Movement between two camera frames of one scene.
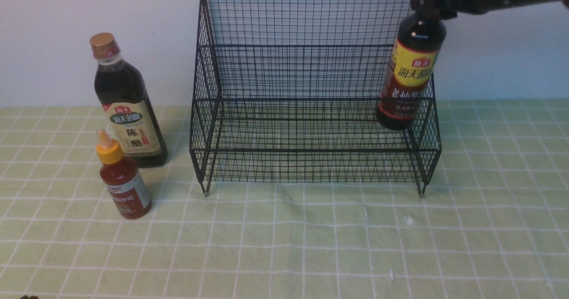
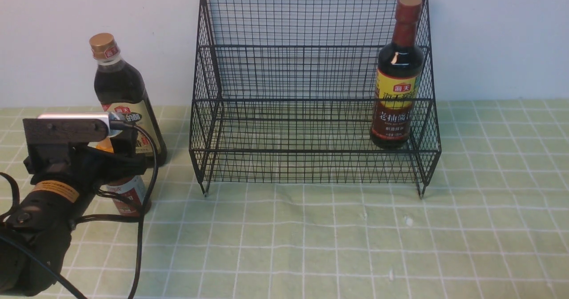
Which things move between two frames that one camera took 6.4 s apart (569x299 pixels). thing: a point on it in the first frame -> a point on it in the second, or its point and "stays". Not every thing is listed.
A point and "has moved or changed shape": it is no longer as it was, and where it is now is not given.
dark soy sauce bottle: [420, 41] has moved or changed shape
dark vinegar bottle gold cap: [130, 117] stays
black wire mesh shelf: [286, 88] stays
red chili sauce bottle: [123, 178] stays
